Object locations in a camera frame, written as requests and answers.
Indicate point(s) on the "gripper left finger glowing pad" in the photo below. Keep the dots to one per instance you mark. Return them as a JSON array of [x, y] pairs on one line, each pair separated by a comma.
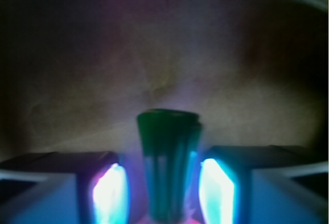
[[89, 187]]

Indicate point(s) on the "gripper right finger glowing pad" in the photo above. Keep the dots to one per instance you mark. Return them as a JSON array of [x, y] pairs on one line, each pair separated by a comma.
[[263, 184]]

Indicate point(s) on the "orange toy carrot green stem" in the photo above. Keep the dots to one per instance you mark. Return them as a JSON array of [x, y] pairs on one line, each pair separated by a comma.
[[169, 140]]

